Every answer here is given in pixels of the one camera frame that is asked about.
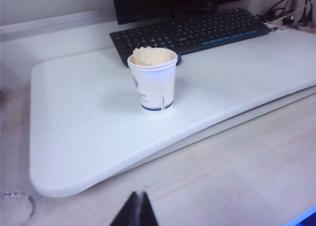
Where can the blue lit front panel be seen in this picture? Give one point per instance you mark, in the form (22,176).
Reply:
(304,217)

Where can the white lower base board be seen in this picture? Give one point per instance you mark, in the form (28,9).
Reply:
(247,122)

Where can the black computer monitor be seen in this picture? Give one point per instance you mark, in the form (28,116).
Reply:
(153,3)

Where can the white paper cup blue logo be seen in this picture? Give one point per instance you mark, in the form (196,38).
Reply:
(155,87)

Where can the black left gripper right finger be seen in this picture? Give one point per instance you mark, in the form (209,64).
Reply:
(145,213)

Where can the black computer keyboard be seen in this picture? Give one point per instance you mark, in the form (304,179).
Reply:
(197,30)

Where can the white feather shuttlecock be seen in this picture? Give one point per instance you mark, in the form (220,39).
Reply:
(150,56)

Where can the white raised desk board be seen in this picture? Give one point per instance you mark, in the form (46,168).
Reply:
(98,124)

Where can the grey aluminium partition frame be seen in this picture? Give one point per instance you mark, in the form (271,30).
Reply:
(61,22)

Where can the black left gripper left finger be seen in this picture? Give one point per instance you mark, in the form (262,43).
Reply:
(127,213)

